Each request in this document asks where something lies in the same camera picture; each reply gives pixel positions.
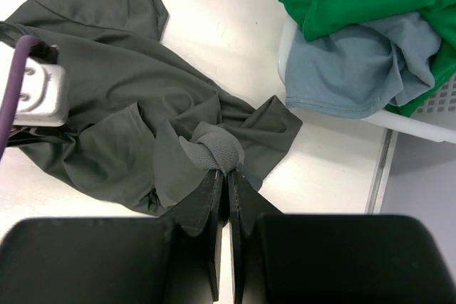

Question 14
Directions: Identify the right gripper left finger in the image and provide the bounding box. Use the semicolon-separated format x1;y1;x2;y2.
1;171;224;303

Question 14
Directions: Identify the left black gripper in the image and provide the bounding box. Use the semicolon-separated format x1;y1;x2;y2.
6;126;68;147

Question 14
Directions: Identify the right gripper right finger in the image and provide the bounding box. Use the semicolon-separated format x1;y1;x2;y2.
227;171;455;303

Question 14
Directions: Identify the grey green t shirt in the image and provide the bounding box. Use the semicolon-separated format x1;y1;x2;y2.
1;0;301;215

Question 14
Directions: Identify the blue t shirt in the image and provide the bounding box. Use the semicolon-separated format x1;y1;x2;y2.
285;11;442;119

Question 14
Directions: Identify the white laundry basket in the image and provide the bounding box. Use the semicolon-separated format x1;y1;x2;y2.
278;13;455;143

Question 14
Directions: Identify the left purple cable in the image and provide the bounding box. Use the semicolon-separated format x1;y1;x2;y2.
0;36;38;157

